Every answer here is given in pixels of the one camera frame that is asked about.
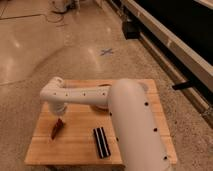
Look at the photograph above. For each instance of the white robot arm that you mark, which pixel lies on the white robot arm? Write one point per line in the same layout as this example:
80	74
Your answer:
139	141

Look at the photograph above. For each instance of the orange bowl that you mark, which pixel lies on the orange bowl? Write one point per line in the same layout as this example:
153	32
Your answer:
101	108

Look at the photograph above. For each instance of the black striped rectangular block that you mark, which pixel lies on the black striped rectangular block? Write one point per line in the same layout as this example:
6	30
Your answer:
101	142

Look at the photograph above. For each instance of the white machine base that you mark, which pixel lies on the white machine base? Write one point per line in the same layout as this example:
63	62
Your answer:
62	6

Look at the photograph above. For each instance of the black box on floor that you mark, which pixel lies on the black box on floor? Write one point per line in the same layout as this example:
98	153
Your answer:
130	31

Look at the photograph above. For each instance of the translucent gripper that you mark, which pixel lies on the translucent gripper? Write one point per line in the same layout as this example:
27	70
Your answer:
60	116

